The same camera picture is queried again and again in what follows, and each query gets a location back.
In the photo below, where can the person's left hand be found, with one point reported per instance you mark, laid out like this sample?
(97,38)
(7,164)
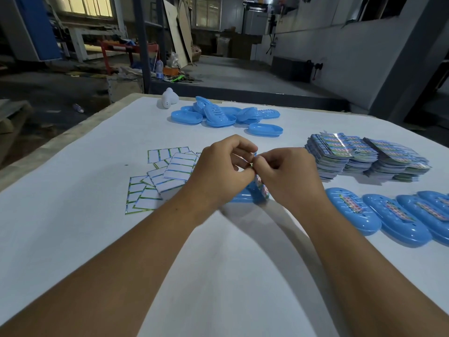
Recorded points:
(217,175)

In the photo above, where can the pale wooden crate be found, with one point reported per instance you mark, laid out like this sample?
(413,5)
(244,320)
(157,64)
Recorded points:
(125,91)

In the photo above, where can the person's right hand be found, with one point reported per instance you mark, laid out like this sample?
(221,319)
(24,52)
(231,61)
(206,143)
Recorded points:
(294,182)

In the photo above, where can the wide window with grid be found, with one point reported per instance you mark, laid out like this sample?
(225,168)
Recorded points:
(207,12)

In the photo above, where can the silver machine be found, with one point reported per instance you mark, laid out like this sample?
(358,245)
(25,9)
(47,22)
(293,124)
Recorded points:
(256,21)

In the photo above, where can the large bright window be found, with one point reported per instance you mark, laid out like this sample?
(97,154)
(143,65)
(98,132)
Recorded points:
(86,5)

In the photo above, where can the thin dark steel post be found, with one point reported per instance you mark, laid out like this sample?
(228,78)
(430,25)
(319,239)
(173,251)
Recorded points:
(160,28)

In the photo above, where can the black box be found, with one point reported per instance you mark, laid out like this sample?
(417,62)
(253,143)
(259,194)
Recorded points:
(292,69)

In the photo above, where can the grey slanted pillar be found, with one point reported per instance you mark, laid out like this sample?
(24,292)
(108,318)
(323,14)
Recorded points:
(407,63)

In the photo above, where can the person's left forearm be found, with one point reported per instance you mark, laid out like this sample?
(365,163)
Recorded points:
(101,277)

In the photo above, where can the green tool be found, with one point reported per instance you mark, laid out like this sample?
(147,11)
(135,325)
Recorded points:
(178,78)

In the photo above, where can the red metal table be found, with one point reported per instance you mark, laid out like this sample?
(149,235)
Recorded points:
(116,47)

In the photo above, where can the plastic bottle on floor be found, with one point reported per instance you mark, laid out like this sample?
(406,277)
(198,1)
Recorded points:
(78,108)

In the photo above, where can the thick dark steel post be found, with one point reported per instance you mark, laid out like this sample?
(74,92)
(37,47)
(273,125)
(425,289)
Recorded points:
(142,47)

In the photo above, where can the wooden pallet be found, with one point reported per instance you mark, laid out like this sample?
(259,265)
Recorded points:
(14,114)

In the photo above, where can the person's right forearm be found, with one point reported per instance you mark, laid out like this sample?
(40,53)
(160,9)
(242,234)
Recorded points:
(379,277)

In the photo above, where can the small white plastic figure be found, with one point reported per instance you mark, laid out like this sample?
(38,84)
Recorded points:
(169,98)

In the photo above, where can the fanned backing sheets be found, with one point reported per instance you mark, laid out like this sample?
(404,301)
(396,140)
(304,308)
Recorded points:
(161,182)

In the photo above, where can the clear water bottle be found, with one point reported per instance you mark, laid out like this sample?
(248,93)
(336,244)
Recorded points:
(159,70)

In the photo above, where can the blue and white machine cabinet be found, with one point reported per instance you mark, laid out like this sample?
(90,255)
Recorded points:
(38,29)

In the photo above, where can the orange box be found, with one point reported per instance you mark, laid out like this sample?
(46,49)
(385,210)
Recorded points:
(171,71)

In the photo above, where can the white plastic bag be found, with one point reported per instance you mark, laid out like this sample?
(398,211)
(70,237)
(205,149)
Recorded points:
(173,60)

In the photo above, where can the stacks of colourful sticker sheets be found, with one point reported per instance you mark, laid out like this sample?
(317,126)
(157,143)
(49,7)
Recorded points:
(329,157)

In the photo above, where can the pile of blue soap dishes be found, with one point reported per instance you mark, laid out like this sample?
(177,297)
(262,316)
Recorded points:
(215,115)

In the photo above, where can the pale leaning plywood board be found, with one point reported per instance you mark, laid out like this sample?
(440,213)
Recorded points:
(175,36)

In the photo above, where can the wicker basket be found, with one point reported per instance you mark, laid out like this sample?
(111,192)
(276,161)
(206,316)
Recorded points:
(196,55)

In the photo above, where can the white metal workbench frame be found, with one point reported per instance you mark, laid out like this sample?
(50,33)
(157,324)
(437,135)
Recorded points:
(79,47)

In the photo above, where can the brown leaning board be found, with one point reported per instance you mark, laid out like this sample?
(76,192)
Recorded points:
(185,31)

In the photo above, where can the black wall plug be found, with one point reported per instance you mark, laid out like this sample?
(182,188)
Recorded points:
(317,67)

